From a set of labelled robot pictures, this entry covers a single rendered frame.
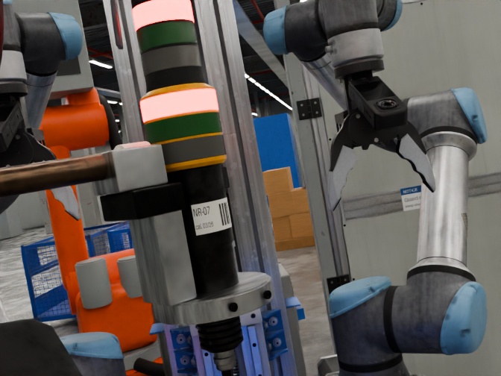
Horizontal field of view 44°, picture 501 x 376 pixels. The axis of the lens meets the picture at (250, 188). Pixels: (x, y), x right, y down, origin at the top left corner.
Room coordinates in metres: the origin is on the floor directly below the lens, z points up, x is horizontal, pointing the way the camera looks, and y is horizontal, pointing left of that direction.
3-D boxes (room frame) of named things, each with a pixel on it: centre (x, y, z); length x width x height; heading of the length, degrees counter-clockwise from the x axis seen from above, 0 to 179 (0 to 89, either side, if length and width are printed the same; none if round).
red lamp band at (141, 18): (0.36, 0.03, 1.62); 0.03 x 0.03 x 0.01
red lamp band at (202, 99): (0.36, 0.03, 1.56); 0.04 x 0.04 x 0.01
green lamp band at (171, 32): (0.36, 0.03, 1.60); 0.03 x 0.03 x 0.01
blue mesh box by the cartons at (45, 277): (7.44, 2.12, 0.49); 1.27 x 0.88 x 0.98; 172
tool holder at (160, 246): (0.35, 0.04, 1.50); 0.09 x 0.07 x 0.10; 129
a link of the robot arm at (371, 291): (1.12, -0.17, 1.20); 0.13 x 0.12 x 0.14; 58
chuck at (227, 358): (0.36, 0.03, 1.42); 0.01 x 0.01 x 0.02
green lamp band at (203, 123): (0.36, 0.03, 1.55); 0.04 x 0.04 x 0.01
